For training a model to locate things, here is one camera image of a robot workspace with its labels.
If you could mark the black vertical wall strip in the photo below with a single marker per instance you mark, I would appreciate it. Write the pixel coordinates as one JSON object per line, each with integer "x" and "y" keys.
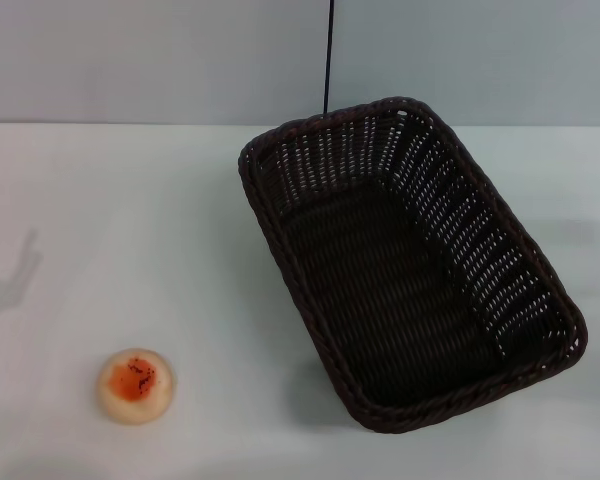
{"x": 329, "y": 50}

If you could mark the black woven rectangular basket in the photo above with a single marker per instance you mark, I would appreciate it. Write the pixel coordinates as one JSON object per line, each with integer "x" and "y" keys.
{"x": 380, "y": 280}

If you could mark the round bun with orange topping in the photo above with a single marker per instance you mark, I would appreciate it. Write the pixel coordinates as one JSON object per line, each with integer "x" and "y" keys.
{"x": 136, "y": 387}

